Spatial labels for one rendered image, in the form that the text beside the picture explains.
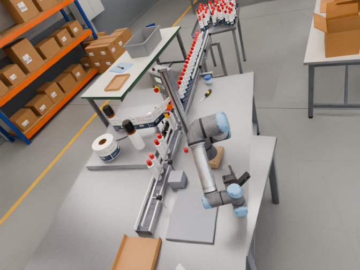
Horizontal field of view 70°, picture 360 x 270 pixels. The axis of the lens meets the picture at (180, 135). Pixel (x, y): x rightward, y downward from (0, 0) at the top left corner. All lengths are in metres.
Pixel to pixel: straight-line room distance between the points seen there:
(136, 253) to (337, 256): 1.53
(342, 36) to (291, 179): 1.39
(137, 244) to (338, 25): 2.40
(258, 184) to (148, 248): 0.81
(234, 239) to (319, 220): 1.14
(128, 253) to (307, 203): 1.64
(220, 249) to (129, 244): 0.60
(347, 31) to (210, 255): 2.20
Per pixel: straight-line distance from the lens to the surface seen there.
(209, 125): 1.37
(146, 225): 1.78
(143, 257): 1.75
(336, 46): 2.89
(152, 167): 1.82
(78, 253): 2.03
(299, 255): 2.46
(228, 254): 1.59
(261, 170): 1.85
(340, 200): 2.72
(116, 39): 5.99
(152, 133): 2.35
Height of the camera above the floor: 2.29
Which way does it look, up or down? 40 degrees down
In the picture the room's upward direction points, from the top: 24 degrees counter-clockwise
